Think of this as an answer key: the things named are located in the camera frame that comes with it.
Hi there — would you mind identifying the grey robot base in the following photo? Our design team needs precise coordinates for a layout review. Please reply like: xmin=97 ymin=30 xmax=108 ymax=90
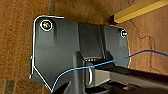
xmin=29 ymin=14 xmax=132 ymax=94

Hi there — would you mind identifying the blue cable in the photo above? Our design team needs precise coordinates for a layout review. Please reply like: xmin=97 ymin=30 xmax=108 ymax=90
xmin=50 ymin=49 xmax=168 ymax=94

